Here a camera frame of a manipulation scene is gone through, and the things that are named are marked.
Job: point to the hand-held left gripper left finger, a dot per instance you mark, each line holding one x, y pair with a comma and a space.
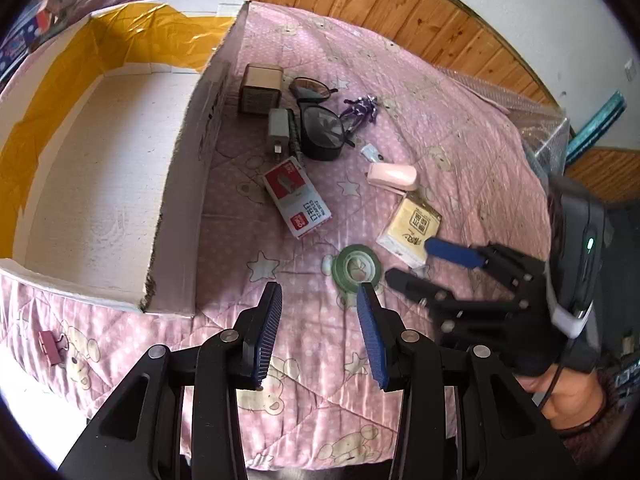
269, 320

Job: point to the small white blue clip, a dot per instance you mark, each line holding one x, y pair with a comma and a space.
371, 151

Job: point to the grey plug charger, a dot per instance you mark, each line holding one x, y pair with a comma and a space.
279, 127

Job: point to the white cardboard box yellow tape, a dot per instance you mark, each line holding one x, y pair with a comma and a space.
115, 160

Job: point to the purple toy figure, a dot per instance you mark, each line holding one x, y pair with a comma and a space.
361, 109

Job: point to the pink stapler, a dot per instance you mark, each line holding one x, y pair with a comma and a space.
392, 176

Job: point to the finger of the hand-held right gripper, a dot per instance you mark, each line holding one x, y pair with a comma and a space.
420, 287
452, 251

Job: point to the green tape roll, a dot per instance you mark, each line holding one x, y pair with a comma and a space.
345, 266

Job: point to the clear bubble wrap sheet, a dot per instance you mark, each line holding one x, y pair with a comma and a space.
535, 115

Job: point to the pink bear printed blanket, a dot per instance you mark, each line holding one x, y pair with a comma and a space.
450, 125

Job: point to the small brown cube box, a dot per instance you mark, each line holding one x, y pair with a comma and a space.
260, 87

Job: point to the colourful printed carton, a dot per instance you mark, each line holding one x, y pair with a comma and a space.
20, 45

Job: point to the yellow tissue packet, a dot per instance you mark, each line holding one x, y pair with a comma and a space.
405, 227

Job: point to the black framed glasses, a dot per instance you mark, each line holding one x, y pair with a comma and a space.
322, 132

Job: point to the white wall socket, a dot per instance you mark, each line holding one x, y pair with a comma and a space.
631, 69

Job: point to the teal shiny strip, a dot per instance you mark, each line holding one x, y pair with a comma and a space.
597, 125

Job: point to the pink binder clip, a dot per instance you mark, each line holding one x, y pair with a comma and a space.
50, 347

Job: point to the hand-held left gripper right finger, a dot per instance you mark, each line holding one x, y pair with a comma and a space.
369, 325

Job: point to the red and white carton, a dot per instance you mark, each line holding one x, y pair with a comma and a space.
295, 195

